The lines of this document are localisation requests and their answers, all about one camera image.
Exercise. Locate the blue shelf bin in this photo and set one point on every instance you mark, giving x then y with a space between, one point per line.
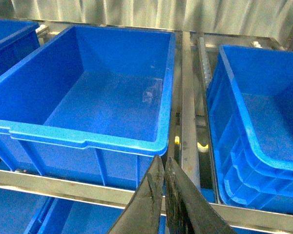
22 213
72 217

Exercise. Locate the metal divider rail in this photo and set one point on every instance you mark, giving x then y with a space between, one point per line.
189 149

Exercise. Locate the blue lower shelf bin middle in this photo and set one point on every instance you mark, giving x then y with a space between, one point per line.
72 217

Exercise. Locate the white roller track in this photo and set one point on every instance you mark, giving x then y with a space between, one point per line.
204 61

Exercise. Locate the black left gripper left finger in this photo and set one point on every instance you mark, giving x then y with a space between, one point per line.
142 214

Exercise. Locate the blue stacked target bin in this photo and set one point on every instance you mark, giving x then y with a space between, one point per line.
250 107

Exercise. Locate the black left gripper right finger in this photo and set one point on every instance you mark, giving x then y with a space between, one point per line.
188 212

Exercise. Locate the blue bin with buttons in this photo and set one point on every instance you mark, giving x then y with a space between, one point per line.
17 40

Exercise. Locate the blue lower shelf bin left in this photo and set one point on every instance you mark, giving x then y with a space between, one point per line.
22 213

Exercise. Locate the metal shelf front rail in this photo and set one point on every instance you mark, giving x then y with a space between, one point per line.
268 222

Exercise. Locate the blue empty middle bin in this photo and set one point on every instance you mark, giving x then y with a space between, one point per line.
91 105

